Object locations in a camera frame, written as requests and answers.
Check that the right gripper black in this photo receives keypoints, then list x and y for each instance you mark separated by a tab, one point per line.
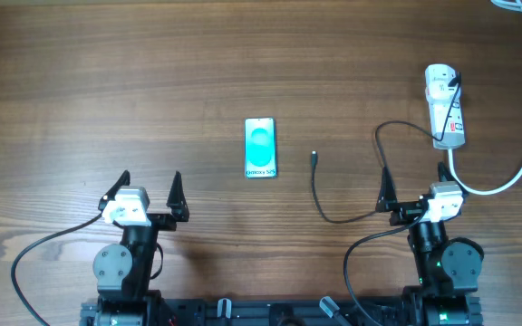
405	211

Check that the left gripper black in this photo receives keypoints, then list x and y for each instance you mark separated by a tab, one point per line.
166	221

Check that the smartphone with blue screen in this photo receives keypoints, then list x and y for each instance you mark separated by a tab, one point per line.
260	148

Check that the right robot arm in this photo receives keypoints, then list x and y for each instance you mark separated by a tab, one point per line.
448	268

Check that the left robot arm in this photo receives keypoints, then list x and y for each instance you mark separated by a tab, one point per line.
124	270

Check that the white charger plug adapter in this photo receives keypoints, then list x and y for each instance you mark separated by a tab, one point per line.
441	83

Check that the white power strip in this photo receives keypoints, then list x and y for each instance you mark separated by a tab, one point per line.
446	122

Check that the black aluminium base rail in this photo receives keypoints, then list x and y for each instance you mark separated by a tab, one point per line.
383	310

